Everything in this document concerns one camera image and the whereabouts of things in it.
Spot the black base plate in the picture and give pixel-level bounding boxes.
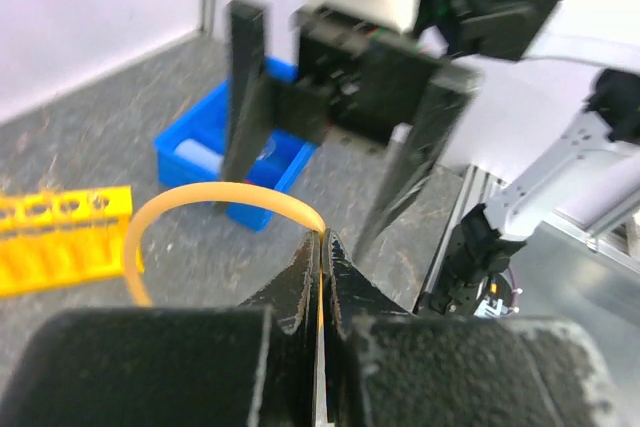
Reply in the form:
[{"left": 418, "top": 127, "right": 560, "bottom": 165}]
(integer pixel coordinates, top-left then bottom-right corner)
[{"left": 413, "top": 226, "right": 478, "bottom": 317}]

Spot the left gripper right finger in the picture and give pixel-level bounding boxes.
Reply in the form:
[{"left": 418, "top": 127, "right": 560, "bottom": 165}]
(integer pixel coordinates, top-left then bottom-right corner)
[{"left": 321, "top": 230, "right": 626, "bottom": 426}]

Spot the yellow test tube rack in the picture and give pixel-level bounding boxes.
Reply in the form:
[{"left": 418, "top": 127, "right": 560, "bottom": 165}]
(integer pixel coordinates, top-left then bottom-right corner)
[{"left": 1, "top": 186, "right": 150, "bottom": 305}]

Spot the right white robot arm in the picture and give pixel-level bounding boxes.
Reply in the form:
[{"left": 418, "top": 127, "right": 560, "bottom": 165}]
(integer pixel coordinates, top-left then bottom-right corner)
[{"left": 221, "top": 0, "right": 639, "bottom": 315}]

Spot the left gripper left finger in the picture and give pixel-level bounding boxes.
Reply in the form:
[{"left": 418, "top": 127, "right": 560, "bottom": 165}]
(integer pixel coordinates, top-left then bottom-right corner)
[{"left": 1, "top": 232, "right": 320, "bottom": 426}]

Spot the blue plastic bin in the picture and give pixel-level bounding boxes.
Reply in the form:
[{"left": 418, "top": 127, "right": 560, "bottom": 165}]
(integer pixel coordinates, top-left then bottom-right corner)
[{"left": 153, "top": 56, "right": 319, "bottom": 233}]

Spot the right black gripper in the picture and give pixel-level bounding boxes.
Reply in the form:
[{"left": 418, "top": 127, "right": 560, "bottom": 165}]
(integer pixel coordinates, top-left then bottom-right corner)
[{"left": 220, "top": 0, "right": 480, "bottom": 262}]

